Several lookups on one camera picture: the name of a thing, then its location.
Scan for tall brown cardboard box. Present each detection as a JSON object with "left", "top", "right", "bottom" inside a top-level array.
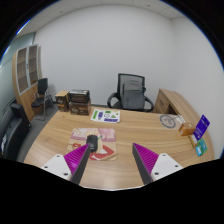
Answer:
[{"left": 54, "top": 90, "right": 71, "bottom": 112}]

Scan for black printed box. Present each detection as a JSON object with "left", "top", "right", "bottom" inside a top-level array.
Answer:
[{"left": 67, "top": 88, "right": 91, "bottom": 104}]

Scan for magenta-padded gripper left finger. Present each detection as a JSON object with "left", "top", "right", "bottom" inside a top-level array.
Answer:
[{"left": 40, "top": 143, "right": 92, "bottom": 185}]

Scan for black computer mouse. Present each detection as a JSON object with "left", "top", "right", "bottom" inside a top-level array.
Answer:
[{"left": 85, "top": 134, "right": 100, "bottom": 154}]

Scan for green flat box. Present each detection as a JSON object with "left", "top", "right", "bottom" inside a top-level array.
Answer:
[{"left": 197, "top": 138, "right": 209, "bottom": 155}]

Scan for wooden shelf cabinet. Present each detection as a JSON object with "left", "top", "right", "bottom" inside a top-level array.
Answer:
[{"left": 11, "top": 44, "right": 44, "bottom": 121}]

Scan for dark brown cardboard box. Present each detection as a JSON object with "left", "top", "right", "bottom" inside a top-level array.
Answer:
[{"left": 68, "top": 99, "right": 92, "bottom": 117}]

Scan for small tan packet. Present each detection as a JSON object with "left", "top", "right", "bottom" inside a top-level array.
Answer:
[{"left": 188, "top": 133, "right": 198, "bottom": 148}]

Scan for wooden side desk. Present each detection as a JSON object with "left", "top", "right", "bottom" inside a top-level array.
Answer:
[{"left": 153, "top": 88, "right": 201, "bottom": 123}]

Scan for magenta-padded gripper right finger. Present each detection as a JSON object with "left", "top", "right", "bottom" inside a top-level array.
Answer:
[{"left": 131, "top": 142, "right": 184, "bottom": 185}]

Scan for black visitor chair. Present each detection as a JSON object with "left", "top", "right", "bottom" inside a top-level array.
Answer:
[{"left": 31, "top": 77, "right": 54, "bottom": 122}]

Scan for black leather sofa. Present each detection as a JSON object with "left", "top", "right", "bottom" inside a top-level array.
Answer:
[{"left": 0, "top": 102, "right": 31, "bottom": 162}]

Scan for purple card package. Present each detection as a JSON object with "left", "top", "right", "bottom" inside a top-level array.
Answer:
[{"left": 193, "top": 114, "right": 211, "bottom": 141}]

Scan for pink cartoon print mouse pad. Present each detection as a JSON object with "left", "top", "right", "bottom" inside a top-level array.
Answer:
[{"left": 65, "top": 127, "right": 118, "bottom": 162}]

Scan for small orange-brown cardboard box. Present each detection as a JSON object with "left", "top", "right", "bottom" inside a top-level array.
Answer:
[{"left": 178, "top": 122, "right": 196, "bottom": 137}]

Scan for black mesh office chair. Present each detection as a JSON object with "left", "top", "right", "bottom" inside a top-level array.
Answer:
[{"left": 106, "top": 72, "right": 155, "bottom": 113}]

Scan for white sheet with round emblem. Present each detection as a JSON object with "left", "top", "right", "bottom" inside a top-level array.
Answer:
[{"left": 158, "top": 113, "right": 186, "bottom": 130}]

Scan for grey backpack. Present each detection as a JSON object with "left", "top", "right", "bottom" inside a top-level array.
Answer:
[{"left": 121, "top": 79, "right": 146, "bottom": 111}]

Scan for white sheet with coloured shapes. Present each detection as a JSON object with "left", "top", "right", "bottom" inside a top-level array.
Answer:
[{"left": 90, "top": 108, "right": 122, "bottom": 124}]

